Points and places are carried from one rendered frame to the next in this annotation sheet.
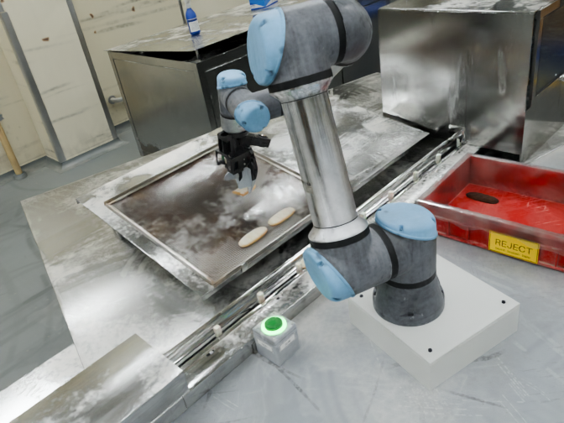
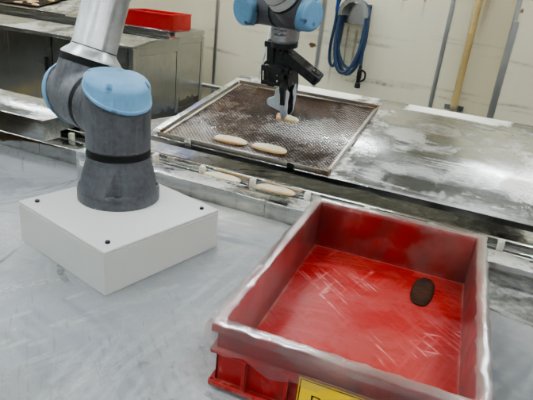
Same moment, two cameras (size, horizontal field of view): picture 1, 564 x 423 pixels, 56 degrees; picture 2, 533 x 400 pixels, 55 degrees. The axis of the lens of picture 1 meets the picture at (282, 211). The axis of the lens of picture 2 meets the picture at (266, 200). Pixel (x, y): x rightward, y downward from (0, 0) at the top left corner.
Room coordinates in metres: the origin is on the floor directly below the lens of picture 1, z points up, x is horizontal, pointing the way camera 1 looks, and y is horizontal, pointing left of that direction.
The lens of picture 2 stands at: (0.69, -1.16, 1.29)
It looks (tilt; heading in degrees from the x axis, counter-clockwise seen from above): 22 degrees down; 63
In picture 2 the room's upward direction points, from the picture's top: 6 degrees clockwise
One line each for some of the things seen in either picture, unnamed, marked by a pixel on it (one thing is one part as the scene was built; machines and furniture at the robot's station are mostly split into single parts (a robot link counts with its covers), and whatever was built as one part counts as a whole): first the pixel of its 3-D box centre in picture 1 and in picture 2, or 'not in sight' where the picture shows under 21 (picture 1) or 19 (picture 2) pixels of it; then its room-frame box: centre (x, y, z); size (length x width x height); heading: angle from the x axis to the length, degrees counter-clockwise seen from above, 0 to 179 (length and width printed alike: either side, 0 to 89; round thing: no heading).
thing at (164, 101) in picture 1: (265, 76); not in sight; (3.98, -0.06, 0.51); 1.93 x 1.05 x 1.02; 131
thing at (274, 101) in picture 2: (245, 182); (277, 103); (1.34, 0.09, 1.00); 0.06 x 0.03 x 0.09; 130
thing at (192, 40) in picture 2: not in sight; (156, 75); (1.90, 3.70, 0.44); 0.70 x 0.55 x 0.87; 131
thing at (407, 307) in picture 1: (407, 284); (118, 171); (0.85, -0.24, 0.95); 0.15 x 0.15 x 0.10
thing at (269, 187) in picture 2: not in sight; (275, 188); (1.23, -0.16, 0.86); 0.10 x 0.04 x 0.01; 135
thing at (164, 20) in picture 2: not in sight; (158, 18); (1.90, 3.70, 0.94); 0.51 x 0.36 x 0.13; 135
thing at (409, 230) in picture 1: (403, 240); (116, 109); (0.85, -0.23, 1.07); 0.13 x 0.12 x 0.14; 109
